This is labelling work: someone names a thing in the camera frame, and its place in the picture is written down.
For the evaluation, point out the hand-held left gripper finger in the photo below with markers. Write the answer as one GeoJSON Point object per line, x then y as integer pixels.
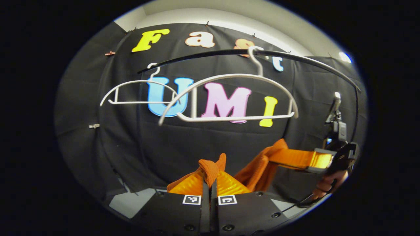
{"type": "Point", "coordinates": [205, 213]}
{"type": "Point", "coordinates": [214, 213]}

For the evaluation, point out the small ceiling light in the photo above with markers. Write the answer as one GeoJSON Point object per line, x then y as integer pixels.
{"type": "Point", "coordinates": [345, 57]}

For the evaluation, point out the silver cloth clip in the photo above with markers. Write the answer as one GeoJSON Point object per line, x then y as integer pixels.
{"type": "Point", "coordinates": [94, 126]}

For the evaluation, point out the large white clothes hanger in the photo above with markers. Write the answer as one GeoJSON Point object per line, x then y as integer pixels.
{"type": "Point", "coordinates": [226, 76]}

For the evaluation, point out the copper cloth clip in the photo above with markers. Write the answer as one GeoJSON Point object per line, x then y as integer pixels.
{"type": "Point", "coordinates": [110, 53]}

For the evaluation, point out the black clothes rack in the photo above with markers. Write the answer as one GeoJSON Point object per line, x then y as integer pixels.
{"type": "Point", "coordinates": [223, 52]}

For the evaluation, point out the small white clothes hanger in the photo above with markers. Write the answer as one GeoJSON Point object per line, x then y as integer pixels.
{"type": "Point", "coordinates": [141, 102]}

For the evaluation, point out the black backdrop cloth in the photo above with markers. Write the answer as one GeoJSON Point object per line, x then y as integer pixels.
{"type": "Point", "coordinates": [164, 147]}

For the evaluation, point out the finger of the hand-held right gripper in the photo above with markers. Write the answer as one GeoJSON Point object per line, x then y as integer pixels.
{"type": "Point", "coordinates": [321, 160]}

